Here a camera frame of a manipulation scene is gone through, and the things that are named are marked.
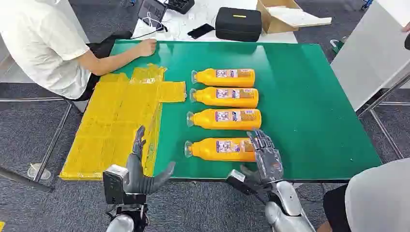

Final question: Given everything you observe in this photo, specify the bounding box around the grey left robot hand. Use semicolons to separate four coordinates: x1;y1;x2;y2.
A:
126;125;176;195

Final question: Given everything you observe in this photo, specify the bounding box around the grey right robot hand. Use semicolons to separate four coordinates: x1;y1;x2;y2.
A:
239;129;285;187

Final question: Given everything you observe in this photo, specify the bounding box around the orange drink bottle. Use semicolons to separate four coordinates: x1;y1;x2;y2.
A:
186;108;263;131
184;137;257;163
189;87;260;109
191;68;256;88

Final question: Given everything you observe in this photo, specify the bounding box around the yellow sheet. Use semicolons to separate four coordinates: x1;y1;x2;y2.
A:
59;63;187;182

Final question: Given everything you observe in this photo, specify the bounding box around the green table mat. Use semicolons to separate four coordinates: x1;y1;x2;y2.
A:
110;40;383;182

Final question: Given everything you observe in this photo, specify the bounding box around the clear plastic cup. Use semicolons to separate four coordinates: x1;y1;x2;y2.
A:
27;163;52;181

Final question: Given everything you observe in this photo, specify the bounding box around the person in pale top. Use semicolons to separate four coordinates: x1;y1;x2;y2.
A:
317;158;410;232

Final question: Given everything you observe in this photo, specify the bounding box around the person's hand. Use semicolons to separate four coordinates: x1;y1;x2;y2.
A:
136;38;158;58

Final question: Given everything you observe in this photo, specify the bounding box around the green and white item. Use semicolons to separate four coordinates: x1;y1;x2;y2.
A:
330;39;345;55

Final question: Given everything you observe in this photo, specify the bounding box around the cardboard box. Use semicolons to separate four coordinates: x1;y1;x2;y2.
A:
256;0;333;35

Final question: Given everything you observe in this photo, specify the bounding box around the black zip case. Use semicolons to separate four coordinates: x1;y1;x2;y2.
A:
215;7;263;43

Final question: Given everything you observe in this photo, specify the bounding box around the black smartphone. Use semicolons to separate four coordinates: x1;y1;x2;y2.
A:
187;23;216;40

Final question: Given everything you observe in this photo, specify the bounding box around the white foam board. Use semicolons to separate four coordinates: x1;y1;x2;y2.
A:
266;6;333;28

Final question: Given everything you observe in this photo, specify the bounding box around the white side desk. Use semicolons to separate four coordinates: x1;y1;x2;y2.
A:
330;0;410;112

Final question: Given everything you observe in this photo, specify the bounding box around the seated person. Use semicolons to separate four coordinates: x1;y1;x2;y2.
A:
0;0;158;101

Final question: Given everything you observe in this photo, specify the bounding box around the dark tablet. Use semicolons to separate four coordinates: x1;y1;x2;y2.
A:
137;0;168;28

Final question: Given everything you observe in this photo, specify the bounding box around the black tray device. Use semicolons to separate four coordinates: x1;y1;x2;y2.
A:
166;0;195;15

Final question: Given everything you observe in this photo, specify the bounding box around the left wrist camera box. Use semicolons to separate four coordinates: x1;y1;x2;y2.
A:
102;164;130;205

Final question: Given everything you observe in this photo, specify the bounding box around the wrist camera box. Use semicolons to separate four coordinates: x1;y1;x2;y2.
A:
102;164;130;205
225;169;268;205

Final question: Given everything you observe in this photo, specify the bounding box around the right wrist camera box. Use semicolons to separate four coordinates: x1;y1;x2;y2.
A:
225;169;268;205

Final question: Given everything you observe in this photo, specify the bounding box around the metal table frame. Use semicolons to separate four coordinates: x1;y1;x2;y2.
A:
0;97;75;193

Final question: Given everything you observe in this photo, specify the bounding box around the metal desk frame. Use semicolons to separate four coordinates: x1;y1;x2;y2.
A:
357;73;410;160

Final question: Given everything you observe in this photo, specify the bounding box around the black cable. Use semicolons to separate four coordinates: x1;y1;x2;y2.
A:
131;27;168;40

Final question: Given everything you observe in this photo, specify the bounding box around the white cable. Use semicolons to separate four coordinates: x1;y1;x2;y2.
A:
142;12;166;31

